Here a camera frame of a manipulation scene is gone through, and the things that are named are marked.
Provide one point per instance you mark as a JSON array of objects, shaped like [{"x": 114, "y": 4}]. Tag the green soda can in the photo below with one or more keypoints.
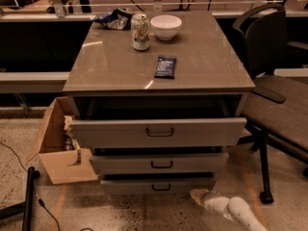
[{"x": 140, "y": 31}]

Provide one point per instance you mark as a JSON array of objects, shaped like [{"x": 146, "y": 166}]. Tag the grey drawer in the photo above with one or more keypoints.
[
  {"x": 149, "y": 133},
  {"x": 170, "y": 163},
  {"x": 151, "y": 186}
]

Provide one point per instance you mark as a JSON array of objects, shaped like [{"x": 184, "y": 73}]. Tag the grey top drawer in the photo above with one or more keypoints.
[{"x": 149, "y": 133}]

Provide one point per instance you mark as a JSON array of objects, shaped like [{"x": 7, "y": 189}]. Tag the dark blue snack bar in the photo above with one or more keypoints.
[{"x": 165, "y": 67}]

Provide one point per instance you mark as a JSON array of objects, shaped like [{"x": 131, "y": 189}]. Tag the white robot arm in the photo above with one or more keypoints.
[{"x": 234, "y": 209}]

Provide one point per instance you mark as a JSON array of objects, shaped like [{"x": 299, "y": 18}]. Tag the grey bottom drawer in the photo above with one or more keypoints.
[{"x": 151, "y": 186}]

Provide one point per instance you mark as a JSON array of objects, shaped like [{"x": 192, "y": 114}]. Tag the foam padded gripper body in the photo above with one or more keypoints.
[{"x": 210, "y": 200}]

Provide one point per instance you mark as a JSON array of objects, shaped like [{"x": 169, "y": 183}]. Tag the black stand leg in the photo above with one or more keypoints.
[{"x": 25, "y": 208}]

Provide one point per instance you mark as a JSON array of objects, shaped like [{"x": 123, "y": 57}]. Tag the cardboard box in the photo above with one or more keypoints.
[{"x": 62, "y": 166}]

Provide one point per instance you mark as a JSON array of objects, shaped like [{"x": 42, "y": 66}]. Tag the crumpled blue chip bag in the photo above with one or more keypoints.
[{"x": 118, "y": 19}]

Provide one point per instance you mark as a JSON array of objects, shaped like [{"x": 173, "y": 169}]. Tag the grey middle drawer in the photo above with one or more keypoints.
[{"x": 170, "y": 163}]

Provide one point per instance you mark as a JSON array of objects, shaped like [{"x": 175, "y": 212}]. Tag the white bowl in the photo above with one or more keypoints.
[{"x": 165, "y": 27}]

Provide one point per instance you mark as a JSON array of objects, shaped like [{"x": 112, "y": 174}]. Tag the grey drawer cabinet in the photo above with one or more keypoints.
[{"x": 111, "y": 80}]

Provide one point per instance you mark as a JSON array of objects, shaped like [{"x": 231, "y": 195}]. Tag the black office chair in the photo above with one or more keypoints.
[{"x": 277, "y": 109}]

